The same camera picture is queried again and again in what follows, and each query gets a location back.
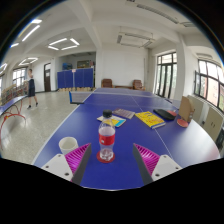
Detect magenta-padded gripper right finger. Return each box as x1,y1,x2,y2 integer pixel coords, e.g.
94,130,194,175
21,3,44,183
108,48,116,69
132,143,183,186

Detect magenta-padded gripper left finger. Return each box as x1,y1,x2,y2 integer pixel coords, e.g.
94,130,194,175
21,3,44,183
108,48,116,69
41,143,93,186

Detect clear red-labelled drink bottle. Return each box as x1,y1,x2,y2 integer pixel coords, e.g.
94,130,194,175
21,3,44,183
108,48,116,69
97,109,117,162

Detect white cup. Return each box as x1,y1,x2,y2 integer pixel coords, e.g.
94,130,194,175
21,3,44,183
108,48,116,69
58,136,80,156

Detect black pouch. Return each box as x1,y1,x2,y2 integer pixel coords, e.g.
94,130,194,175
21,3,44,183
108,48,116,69
152,108,177,122

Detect brown paper bag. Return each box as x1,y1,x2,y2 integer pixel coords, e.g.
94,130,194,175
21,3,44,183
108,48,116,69
178,95,196,124

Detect blue and yellow book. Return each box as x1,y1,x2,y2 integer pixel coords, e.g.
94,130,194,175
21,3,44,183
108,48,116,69
96,114,127,128

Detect grey striped notebook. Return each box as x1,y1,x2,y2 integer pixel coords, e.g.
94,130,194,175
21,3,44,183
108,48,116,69
112,108,136,120

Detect blue red-legged tennis table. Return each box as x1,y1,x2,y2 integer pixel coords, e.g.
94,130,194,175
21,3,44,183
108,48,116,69
0,94,29,148

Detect person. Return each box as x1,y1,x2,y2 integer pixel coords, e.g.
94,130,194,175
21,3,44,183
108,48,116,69
25,68,39,110

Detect brown armchair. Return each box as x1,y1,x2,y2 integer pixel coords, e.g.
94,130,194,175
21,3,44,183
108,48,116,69
132,79,145,91
101,78,114,89

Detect shelf unit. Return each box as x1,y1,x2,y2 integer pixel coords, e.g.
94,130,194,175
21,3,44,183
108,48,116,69
0,83,29,106

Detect dark brown door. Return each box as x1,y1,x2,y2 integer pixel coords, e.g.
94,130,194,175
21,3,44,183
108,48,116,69
43,62,52,93

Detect blue folded tables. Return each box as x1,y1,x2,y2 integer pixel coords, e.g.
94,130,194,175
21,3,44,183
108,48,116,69
56,67,95,89

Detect ceiling lights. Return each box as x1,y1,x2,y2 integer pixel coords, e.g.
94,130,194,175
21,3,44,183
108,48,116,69
0,18,81,76

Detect ceiling air conditioner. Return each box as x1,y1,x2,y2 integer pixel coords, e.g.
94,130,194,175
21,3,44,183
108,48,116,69
116,31,155,49

